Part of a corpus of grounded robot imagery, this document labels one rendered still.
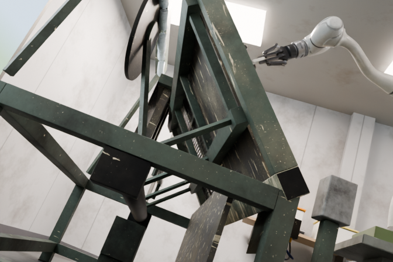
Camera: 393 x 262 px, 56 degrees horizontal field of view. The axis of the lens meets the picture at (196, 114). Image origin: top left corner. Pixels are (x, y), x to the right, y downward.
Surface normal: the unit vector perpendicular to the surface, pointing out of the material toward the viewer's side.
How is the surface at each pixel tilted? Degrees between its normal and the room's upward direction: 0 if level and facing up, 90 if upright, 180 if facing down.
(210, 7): 90
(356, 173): 90
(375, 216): 90
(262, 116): 90
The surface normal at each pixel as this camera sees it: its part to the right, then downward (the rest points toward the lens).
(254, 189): 0.11, -0.35
